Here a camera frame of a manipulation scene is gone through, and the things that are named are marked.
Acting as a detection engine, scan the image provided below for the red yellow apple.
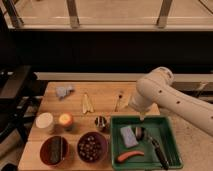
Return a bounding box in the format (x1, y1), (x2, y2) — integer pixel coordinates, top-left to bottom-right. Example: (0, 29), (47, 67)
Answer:
(58, 113), (73, 127)

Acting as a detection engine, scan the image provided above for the black-handled brush tool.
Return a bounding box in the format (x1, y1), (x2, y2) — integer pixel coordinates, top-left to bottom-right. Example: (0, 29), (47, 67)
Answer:
(135, 127), (169, 170)

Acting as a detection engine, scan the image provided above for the green plastic tray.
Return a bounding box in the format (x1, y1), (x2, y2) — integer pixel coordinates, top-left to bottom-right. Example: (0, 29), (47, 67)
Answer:
(110, 116), (183, 171)

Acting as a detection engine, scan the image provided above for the red sausage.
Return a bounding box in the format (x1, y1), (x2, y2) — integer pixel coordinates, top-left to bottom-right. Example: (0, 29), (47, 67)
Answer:
(116, 150), (144, 163)

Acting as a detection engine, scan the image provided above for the white round container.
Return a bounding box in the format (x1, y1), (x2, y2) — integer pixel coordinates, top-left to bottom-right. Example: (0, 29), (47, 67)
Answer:
(35, 112), (54, 133)

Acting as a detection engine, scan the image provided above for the crumpled grey cloth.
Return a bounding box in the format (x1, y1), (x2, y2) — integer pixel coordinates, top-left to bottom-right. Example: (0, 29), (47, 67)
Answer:
(56, 86), (74, 100)

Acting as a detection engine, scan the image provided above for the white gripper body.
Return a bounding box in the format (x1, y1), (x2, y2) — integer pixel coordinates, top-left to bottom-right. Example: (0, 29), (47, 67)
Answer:
(128, 94), (149, 118)

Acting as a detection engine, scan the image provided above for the blue-grey sponge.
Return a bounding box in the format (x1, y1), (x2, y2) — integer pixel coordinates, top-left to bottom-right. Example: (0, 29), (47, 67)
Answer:
(120, 126), (138, 148)

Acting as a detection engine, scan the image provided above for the red bowl with dark block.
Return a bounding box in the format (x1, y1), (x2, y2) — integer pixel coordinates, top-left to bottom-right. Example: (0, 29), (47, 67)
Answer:
(40, 136), (68, 166)

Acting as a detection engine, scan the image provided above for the red bowl with nuts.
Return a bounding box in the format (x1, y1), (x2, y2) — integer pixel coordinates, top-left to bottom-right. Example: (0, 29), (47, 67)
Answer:
(77, 132), (108, 163)

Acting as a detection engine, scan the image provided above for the small metal cup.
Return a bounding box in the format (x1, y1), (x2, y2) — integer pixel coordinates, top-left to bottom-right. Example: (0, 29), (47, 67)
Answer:
(94, 116), (107, 131)

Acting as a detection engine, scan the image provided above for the black chair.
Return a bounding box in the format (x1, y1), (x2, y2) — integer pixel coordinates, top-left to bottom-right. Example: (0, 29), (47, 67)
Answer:
(0, 65), (41, 143)

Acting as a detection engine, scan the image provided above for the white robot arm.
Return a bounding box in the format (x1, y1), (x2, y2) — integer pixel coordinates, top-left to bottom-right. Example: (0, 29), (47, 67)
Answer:
(129, 67), (213, 136)

